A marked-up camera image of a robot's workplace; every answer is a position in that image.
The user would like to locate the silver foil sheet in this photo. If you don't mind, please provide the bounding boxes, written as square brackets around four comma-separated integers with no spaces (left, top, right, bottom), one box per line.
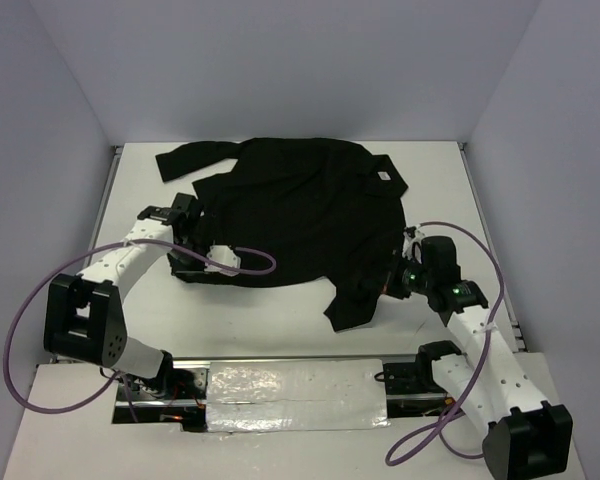
[205,359,389,433]

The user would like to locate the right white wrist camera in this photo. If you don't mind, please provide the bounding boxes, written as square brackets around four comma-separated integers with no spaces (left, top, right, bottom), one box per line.
[403,224,425,259]

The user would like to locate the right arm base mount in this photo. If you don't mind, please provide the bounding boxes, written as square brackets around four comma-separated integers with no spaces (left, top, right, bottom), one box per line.
[374,359,446,397]

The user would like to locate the aluminium rail left edge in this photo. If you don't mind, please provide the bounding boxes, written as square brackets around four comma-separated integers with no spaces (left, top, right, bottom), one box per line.
[54,144,122,362]

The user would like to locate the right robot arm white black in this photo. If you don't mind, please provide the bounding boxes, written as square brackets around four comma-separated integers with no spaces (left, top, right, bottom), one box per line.
[376,236,573,479]

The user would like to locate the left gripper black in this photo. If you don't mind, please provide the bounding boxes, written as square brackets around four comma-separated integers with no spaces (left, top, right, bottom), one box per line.
[168,238,218,278]

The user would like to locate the aluminium rail right edge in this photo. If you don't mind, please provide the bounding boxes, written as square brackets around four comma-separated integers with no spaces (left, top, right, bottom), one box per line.
[457,142,529,353]

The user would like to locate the black long sleeve shirt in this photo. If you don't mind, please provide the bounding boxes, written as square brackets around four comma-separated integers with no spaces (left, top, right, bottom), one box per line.
[156,138,408,332]

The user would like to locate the white foam board front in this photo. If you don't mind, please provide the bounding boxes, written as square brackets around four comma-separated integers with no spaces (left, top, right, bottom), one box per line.
[3,388,490,479]

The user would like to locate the aluminium rail edge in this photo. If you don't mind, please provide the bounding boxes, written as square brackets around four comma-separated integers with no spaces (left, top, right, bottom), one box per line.
[457,142,529,353]
[54,144,122,362]

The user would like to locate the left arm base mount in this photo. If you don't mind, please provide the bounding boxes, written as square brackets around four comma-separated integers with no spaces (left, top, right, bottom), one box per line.
[112,365,210,433]

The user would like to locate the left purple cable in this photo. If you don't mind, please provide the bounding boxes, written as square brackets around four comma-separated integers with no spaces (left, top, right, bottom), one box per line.
[6,236,277,414]

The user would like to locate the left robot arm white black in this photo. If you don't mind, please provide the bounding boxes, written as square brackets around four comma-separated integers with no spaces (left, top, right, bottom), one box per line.
[43,194,203,399]

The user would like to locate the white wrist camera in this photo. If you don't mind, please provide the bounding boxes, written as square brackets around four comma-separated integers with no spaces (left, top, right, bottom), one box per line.
[403,224,425,259]
[204,245,241,276]

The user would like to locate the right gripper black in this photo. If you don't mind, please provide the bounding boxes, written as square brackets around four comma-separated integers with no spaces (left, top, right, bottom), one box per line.
[363,249,434,299]

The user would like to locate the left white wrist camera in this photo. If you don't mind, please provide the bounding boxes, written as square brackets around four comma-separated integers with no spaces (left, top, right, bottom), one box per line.
[204,245,241,276]

